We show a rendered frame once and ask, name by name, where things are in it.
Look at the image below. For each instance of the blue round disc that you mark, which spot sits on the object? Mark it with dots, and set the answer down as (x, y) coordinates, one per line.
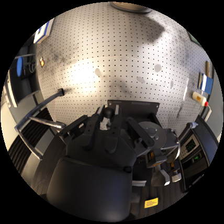
(20, 66)

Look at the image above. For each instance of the black stage base plate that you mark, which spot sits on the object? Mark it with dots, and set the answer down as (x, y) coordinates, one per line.
(138, 105)

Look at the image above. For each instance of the black ribbed mat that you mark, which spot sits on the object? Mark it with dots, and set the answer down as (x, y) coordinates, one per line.
(26, 145)

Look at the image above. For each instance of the small orange card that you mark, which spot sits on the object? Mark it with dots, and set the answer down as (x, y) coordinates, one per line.
(42, 62)

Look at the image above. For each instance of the blue and white box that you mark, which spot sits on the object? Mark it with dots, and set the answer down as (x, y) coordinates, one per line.
(42, 31)

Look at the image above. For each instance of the black instrument rack green screens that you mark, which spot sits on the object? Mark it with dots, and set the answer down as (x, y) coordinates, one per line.
(194, 152)

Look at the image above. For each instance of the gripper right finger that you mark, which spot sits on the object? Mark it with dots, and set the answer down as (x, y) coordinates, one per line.
(115, 127)

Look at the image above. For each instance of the grey round cradle disc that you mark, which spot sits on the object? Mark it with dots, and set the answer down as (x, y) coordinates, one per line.
(158, 138)

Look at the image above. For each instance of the grey clamp screw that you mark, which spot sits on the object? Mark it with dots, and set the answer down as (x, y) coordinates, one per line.
(151, 130)

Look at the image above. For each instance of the blue white striped box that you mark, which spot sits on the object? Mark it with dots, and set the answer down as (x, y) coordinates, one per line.
(205, 84)

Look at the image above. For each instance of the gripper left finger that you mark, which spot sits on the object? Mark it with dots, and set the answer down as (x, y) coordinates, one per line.
(91, 129)

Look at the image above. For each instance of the white bottle red cap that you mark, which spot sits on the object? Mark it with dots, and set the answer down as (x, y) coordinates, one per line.
(199, 99)

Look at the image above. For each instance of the white paper stack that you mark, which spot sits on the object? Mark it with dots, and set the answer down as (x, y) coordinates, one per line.
(139, 183)

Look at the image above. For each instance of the yellow warning label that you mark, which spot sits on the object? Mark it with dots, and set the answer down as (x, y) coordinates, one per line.
(151, 202)

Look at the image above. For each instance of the grey metal tube frame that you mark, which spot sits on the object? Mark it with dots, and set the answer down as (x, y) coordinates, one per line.
(35, 119)

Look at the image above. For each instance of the dark cabinet white panel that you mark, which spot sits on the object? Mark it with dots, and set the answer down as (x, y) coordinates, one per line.
(15, 87)

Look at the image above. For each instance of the grey metal bracket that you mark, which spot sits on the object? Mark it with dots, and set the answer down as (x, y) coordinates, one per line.
(172, 138)

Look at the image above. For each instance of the clear plastic ruler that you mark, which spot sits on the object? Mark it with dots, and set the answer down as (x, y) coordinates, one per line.
(182, 98)

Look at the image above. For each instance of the black ball knob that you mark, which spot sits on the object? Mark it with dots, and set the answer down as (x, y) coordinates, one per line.
(109, 112)

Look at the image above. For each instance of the grey gooseneck white tip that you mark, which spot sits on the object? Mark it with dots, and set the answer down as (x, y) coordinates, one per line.
(189, 126)

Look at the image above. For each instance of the green board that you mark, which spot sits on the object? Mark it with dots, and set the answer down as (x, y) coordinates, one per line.
(193, 38)

